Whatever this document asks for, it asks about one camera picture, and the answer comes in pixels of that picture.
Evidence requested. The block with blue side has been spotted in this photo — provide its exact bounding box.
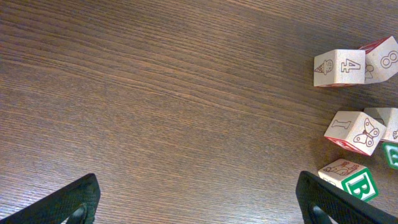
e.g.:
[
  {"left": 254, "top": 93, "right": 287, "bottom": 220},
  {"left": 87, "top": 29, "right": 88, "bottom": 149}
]
[{"left": 359, "top": 35, "right": 397, "bottom": 84}]

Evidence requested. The red C block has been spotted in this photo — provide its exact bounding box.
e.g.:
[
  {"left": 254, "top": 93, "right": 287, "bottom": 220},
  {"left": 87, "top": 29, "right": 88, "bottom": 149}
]
[{"left": 313, "top": 49, "right": 366, "bottom": 87}]

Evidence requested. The green B block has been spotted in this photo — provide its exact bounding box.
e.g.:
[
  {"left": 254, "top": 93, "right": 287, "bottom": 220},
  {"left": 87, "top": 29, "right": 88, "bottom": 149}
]
[{"left": 318, "top": 159, "right": 379, "bottom": 202}]

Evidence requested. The green sided letter block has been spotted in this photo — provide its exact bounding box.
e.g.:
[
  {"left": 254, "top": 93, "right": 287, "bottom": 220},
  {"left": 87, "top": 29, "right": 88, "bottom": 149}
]
[{"left": 382, "top": 142, "right": 398, "bottom": 170}]

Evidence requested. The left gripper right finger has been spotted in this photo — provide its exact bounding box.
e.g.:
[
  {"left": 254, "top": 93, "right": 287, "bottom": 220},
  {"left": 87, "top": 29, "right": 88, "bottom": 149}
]
[{"left": 295, "top": 171, "right": 397, "bottom": 224}]

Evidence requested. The red bottom butterfly block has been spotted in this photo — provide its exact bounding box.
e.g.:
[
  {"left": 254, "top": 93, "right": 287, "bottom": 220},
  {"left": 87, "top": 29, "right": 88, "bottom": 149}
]
[{"left": 324, "top": 111, "right": 386, "bottom": 156}]

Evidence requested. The small red edged block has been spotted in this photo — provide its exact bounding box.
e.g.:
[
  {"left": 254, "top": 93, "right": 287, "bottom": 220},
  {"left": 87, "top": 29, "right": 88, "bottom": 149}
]
[{"left": 364, "top": 108, "right": 397, "bottom": 144}]

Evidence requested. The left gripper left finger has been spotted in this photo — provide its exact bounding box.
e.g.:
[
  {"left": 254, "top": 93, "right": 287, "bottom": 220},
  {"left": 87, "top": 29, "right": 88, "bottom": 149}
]
[{"left": 1, "top": 173, "right": 101, "bottom": 223}]

